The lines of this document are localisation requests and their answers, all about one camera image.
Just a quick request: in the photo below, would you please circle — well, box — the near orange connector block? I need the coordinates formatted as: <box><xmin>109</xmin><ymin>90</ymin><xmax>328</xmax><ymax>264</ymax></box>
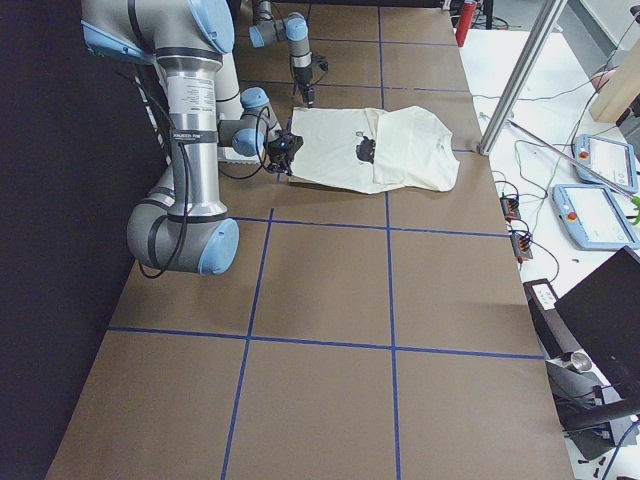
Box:
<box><xmin>510</xmin><ymin>231</ymin><xmax>533</xmax><ymax>264</ymax></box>

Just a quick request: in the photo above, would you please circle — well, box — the aluminium frame post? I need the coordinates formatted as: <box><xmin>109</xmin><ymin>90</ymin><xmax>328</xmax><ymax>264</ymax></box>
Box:
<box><xmin>478</xmin><ymin>0</ymin><xmax>567</xmax><ymax>156</ymax></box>

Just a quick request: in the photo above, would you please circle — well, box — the teach pendant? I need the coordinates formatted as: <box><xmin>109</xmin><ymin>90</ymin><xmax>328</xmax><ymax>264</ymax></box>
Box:
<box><xmin>573</xmin><ymin>134</ymin><xmax>639</xmax><ymax>194</ymax></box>
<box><xmin>552</xmin><ymin>184</ymin><xmax>639</xmax><ymax>251</ymax></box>

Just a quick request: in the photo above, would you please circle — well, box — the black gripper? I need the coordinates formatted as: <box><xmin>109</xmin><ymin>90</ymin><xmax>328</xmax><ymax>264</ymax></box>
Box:
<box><xmin>292</xmin><ymin>64</ymin><xmax>315</xmax><ymax>106</ymax></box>
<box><xmin>267</xmin><ymin>130</ymin><xmax>303</xmax><ymax>176</ymax></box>

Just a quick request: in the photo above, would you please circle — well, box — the near teach pendant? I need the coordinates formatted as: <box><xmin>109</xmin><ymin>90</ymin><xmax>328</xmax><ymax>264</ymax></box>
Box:
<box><xmin>552</xmin><ymin>184</ymin><xmax>639</xmax><ymax>251</ymax></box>

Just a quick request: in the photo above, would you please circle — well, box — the wooden board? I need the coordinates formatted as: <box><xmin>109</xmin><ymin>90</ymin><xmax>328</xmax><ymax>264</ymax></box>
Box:
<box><xmin>589</xmin><ymin>0</ymin><xmax>640</xmax><ymax>124</ymax></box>

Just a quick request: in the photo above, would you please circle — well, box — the red fire extinguisher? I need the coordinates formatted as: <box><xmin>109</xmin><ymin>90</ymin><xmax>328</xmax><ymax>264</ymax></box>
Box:
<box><xmin>455</xmin><ymin>0</ymin><xmax>477</xmax><ymax>48</ymax></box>

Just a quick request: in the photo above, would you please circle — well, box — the black monitor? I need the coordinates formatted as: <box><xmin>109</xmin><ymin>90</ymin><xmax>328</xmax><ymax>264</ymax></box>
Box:
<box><xmin>556</xmin><ymin>246</ymin><xmax>639</xmax><ymax>398</ymax></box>

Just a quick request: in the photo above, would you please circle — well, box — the black monitor stand base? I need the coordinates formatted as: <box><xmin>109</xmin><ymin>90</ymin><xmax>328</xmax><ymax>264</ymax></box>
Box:
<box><xmin>546</xmin><ymin>361</ymin><xmax>639</xmax><ymax>460</ymax></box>

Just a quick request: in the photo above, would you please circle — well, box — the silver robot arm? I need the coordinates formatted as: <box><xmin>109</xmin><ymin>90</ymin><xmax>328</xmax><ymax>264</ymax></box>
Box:
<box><xmin>82</xmin><ymin>1</ymin><xmax>303</xmax><ymax>275</ymax></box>
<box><xmin>248</xmin><ymin>1</ymin><xmax>315</xmax><ymax>108</ymax></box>

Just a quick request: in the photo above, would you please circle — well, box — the orange connector block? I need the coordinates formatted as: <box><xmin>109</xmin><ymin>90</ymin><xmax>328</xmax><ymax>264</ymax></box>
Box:
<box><xmin>510</xmin><ymin>231</ymin><xmax>533</xmax><ymax>264</ymax></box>
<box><xmin>499</xmin><ymin>196</ymin><xmax>521</xmax><ymax>221</ymax></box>

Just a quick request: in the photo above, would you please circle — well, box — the black box with label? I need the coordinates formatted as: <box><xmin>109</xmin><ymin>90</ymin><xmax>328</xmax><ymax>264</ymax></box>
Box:
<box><xmin>523</xmin><ymin>279</ymin><xmax>582</xmax><ymax>359</ymax></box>

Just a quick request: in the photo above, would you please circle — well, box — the cream long-sleeve cat shirt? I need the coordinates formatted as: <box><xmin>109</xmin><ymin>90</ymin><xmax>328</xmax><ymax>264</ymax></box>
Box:
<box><xmin>292</xmin><ymin>106</ymin><xmax>460</xmax><ymax>194</ymax></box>

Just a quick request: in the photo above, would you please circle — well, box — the far teach pendant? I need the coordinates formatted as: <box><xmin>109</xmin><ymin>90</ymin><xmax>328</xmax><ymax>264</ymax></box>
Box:
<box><xmin>573</xmin><ymin>134</ymin><xmax>639</xmax><ymax>194</ymax></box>

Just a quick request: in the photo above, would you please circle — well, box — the far orange connector block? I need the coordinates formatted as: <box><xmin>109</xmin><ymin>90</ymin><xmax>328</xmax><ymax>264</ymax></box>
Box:
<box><xmin>499</xmin><ymin>196</ymin><xmax>521</xmax><ymax>221</ymax></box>

